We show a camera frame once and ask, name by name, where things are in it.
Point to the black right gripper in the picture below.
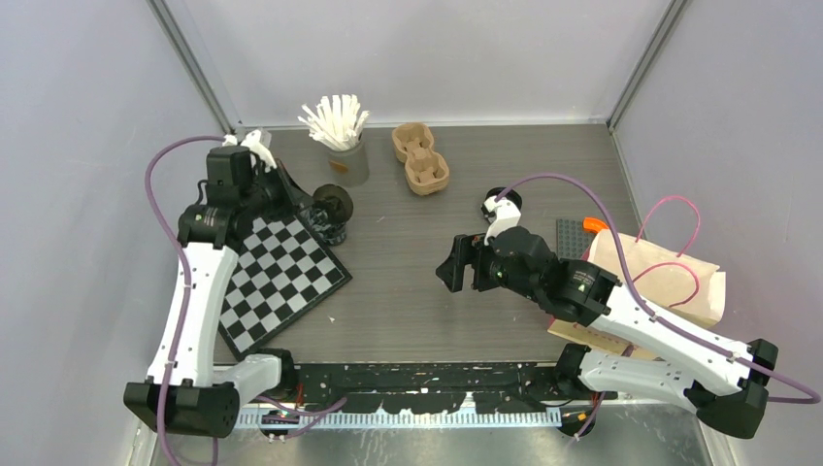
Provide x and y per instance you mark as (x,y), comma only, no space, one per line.
(466,249)

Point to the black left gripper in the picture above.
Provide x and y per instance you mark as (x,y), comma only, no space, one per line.
(292,200)

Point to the single black coffee cup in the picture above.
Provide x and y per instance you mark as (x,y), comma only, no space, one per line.
(335,202)

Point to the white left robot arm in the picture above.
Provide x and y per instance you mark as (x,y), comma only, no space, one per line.
(182,393)

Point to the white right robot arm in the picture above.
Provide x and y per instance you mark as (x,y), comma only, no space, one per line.
(723,382)

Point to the brown cardboard cup carrier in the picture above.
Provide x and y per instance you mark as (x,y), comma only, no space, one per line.
(425,169)

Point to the stack of black cups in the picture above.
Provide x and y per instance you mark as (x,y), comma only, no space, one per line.
(328,227)

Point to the black white chessboard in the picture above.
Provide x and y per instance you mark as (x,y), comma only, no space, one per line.
(284,271)

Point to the grey straw holder cup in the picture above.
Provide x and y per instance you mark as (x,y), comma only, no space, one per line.
(349,167)

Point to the grey lego baseplate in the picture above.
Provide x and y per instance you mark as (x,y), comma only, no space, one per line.
(572,240)

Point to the white paper straws bundle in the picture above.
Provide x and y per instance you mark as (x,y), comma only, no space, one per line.
(337,121)

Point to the orange small object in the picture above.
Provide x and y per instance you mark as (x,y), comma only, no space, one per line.
(594,225)

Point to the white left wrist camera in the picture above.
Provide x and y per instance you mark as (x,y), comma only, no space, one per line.
(258,141)

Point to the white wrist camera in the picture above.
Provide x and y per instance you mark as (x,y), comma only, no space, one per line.
(501,214)
(258,141)

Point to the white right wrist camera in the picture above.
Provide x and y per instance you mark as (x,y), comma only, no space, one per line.
(501,214)

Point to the paper bag with pink handles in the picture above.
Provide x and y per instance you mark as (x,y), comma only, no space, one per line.
(684,285)

